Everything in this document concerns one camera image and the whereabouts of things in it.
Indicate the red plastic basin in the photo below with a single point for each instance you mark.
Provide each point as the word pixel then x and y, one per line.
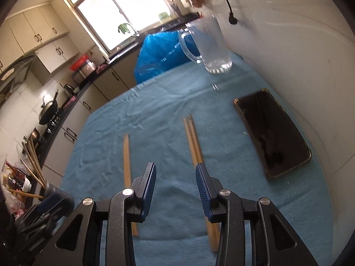
pixel 77 64

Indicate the gas stove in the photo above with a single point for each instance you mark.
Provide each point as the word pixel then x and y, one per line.
pixel 54 124

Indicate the kitchen window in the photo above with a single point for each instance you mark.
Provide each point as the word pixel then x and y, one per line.
pixel 111 8

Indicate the pink cloth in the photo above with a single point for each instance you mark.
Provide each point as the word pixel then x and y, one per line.
pixel 102 68

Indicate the small clear plastic piece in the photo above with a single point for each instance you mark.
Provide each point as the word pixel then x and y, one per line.
pixel 215 87

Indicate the chrome sink faucet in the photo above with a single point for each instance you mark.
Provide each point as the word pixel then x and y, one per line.
pixel 134 29

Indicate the cream base cabinets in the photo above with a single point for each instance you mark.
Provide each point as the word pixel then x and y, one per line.
pixel 91 94

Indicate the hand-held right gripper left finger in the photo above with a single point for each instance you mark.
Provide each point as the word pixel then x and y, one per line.
pixel 148 188

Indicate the cream wall cabinets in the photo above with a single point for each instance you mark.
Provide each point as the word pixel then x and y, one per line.
pixel 33 25

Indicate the clear glass mug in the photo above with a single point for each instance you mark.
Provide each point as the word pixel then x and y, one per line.
pixel 210 44

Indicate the blue towel table cloth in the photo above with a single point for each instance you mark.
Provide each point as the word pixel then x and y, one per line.
pixel 166 94

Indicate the range hood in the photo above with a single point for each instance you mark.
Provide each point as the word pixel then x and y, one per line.
pixel 14 74

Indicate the blue plastic bag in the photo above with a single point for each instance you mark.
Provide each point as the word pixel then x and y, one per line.
pixel 155 52

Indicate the green potted plant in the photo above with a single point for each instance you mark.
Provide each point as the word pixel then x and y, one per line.
pixel 123 27

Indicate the cluttered condiment bottles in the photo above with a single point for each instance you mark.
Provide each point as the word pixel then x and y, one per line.
pixel 14 183

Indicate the bunch of wooden chopsticks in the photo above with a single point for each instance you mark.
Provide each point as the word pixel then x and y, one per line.
pixel 34 160

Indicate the steel pot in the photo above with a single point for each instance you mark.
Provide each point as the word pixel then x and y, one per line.
pixel 34 135

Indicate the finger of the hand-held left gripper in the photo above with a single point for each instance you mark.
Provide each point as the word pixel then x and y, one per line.
pixel 36 224
pixel 52 203

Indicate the small green planter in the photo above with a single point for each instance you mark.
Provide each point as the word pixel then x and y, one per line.
pixel 163 15

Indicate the steel cooking appliance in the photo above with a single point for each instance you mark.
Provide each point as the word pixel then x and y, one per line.
pixel 88 69

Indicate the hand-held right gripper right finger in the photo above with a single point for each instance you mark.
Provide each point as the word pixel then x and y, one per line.
pixel 202 188

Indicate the black smartphone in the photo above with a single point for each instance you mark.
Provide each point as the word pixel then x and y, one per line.
pixel 271 133

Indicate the steel kettle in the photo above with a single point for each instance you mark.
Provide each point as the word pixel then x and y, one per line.
pixel 68 90

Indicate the black wok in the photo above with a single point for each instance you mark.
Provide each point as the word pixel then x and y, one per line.
pixel 47 110

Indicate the black kitchen countertop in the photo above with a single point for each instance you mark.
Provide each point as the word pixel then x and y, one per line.
pixel 116 57

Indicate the wooden chopstick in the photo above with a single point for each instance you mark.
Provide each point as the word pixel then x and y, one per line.
pixel 126 158
pixel 195 138
pixel 190 141

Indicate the grey perforated chopstick holder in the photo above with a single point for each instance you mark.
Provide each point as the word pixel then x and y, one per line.
pixel 54 189

